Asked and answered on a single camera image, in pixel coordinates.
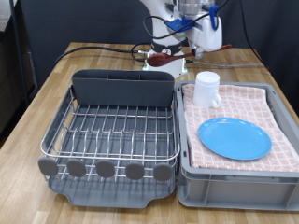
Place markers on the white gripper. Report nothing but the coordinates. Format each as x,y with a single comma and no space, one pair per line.
208,37

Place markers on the white plastic mug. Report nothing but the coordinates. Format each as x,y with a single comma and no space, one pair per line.
205,90

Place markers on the brown wooden spoon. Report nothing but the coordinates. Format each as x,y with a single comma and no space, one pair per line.
159,59

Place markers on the blue plastic plate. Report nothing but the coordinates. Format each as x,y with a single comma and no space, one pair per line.
235,138

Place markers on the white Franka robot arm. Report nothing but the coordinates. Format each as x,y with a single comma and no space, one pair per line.
162,21

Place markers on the dark grey dish rack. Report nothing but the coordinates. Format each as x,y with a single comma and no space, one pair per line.
102,196

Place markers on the dark grey utensil caddy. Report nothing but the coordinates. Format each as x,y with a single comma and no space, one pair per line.
124,90

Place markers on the pink checkered towel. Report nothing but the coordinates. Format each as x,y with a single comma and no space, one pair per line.
280,155

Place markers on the grey plastic crate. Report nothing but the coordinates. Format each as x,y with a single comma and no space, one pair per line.
236,193

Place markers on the black backdrop curtain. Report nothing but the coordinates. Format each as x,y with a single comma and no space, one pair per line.
37,18

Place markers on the black metal pole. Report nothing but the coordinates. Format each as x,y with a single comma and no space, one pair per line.
15,40

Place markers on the dark side cabinet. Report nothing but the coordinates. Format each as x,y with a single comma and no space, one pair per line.
6,93

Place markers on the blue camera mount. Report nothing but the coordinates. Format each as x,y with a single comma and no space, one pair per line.
179,25

